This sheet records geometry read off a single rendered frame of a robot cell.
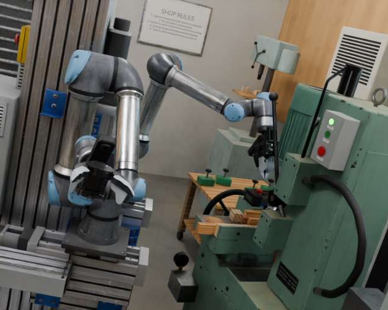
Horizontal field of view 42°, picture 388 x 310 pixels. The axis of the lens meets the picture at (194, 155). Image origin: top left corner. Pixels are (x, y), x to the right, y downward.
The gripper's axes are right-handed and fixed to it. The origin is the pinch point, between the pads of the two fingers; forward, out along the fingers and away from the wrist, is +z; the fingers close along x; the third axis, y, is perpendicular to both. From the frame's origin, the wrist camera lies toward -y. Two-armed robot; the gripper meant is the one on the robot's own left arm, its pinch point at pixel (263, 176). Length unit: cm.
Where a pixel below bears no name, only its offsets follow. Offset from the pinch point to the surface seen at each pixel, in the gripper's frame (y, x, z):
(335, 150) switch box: 62, -17, 2
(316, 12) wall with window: -144, 158, -178
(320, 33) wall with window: -137, 156, -156
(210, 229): 7.5, -29.1, 23.4
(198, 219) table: -6.5, -26.7, 18.8
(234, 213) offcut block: -2.5, -12.2, 15.8
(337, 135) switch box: 64, -18, -2
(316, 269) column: 45, -11, 37
